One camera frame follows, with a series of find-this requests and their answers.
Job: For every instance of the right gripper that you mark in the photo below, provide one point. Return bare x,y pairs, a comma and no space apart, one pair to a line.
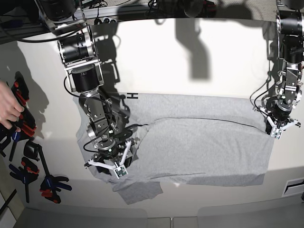
114,157

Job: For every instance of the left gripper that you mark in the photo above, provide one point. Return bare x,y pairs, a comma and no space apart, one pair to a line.
278,110

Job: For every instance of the grey T-shirt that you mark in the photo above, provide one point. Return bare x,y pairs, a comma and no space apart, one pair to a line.
186,139

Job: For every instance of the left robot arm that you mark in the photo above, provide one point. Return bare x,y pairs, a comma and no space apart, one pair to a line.
286,92

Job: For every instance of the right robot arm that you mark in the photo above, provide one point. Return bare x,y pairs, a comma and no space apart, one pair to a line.
84,79

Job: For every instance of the person's hand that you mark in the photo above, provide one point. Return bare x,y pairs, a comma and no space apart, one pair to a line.
10,109

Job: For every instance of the long black bar clamp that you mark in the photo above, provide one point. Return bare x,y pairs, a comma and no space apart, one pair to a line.
51,185

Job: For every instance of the white label with black mark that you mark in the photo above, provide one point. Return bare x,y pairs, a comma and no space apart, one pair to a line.
293,187

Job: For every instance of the blue orange bar clamp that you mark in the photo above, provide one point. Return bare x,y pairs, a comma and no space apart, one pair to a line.
24,128
27,174

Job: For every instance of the black strip at table corner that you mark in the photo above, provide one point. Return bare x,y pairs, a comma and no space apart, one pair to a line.
6,203

